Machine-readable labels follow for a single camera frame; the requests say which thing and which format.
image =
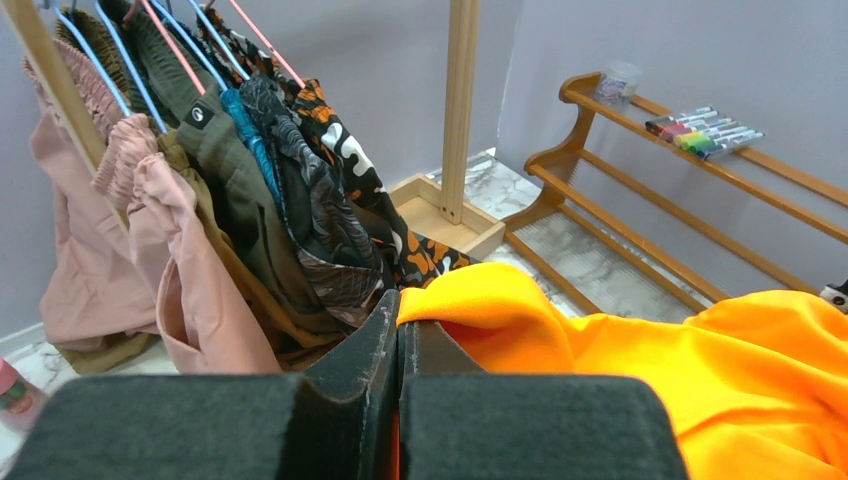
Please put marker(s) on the wooden clothes rack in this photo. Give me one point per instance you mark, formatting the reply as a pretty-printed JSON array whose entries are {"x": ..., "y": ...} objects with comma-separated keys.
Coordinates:
[{"x": 437, "y": 210}]

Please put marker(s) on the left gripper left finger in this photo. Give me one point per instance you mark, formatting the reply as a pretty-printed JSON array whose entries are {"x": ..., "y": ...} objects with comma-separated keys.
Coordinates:
[{"x": 331, "y": 421}]

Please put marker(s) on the orange camouflage hanging shorts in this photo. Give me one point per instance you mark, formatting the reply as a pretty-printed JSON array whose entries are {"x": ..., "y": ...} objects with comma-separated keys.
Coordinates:
[{"x": 412, "y": 260}]

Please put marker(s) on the pink hanging shorts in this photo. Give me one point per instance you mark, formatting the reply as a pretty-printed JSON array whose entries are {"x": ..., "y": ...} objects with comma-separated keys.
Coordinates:
[{"x": 133, "y": 258}]

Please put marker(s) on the dark patterned hanging shorts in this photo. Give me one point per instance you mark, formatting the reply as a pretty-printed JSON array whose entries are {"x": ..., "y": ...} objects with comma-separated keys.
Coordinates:
[{"x": 281, "y": 204}]

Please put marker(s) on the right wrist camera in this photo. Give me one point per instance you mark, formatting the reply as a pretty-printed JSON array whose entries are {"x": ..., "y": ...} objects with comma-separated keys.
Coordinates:
[{"x": 836, "y": 295}]

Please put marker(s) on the clear plastic cup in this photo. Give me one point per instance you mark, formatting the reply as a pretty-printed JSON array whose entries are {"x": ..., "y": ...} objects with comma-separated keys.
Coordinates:
[{"x": 618, "y": 83}]

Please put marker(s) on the wooden tiered rack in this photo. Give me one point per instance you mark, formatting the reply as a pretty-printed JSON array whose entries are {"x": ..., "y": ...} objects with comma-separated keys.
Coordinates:
[{"x": 696, "y": 230}]

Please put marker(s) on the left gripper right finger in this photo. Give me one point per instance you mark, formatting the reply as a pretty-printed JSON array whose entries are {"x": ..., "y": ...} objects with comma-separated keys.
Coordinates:
[{"x": 459, "y": 422}]

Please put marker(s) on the pack of coloured markers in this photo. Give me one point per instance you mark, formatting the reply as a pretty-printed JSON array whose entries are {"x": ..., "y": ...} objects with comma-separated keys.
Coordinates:
[{"x": 705, "y": 132}]

